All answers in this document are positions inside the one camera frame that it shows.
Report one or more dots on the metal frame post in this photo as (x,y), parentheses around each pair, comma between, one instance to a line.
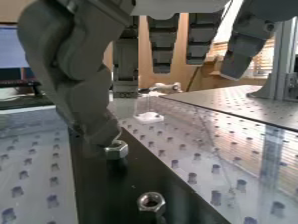
(284,66)

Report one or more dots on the medium metal nut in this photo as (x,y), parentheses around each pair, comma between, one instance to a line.
(142,204)

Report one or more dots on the clear box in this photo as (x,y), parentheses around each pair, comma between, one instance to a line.
(248,150)

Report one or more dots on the large metal nut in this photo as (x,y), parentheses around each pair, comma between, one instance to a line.
(116,151)

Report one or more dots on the computer screen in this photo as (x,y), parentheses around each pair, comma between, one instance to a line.
(11,46)

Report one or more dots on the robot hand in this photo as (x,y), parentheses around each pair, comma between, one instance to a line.
(71,60)

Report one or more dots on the small white square plate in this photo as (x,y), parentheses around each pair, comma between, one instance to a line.
(148,118)

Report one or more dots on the black plate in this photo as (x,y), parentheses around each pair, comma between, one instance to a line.
(115,193)

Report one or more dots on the small white jointed device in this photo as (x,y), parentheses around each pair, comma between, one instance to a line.
(168,87)

